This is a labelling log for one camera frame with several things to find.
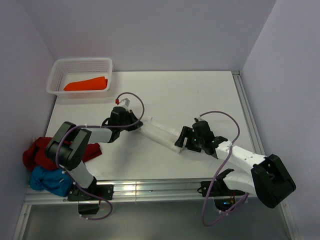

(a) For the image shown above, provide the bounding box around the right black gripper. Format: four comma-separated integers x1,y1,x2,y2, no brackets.
175,125,205,153

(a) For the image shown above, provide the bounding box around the white printed t-shirt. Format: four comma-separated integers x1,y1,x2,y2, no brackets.
139,117,183,154

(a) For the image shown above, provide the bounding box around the white plastic basket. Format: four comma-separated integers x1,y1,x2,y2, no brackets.
46,57,113,99

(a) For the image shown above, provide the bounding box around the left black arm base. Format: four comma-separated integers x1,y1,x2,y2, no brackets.
66,184,114,220

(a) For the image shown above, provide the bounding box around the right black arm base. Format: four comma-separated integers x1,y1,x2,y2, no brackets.
197,179,236,213

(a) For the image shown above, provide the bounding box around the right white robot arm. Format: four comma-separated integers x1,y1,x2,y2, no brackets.
174,120,297,209

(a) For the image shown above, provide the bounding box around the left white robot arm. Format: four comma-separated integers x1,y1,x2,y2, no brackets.
44,106,144,200

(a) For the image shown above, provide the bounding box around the orange rolled t-shirt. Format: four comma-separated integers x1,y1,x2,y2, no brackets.
63,76,108,92

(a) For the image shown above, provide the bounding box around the blue t-shirt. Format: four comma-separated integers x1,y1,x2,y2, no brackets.
29,166,73,197

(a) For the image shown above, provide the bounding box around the dark red t-shirt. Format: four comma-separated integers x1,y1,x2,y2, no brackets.
22,137,102,172

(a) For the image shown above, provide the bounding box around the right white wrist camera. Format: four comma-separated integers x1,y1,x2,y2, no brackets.
194,116,203,123

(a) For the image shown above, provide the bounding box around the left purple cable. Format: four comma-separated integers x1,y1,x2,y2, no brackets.
55,92,146,221

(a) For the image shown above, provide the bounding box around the front aluminium rail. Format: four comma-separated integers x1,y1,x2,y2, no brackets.
22,177,251,206

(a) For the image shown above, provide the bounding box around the aluminium rail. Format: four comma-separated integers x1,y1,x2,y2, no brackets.
22,177,251,206
231,71,265,155

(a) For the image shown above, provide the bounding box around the right side aluminium rail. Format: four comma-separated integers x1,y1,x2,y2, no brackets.
231,71,265,155

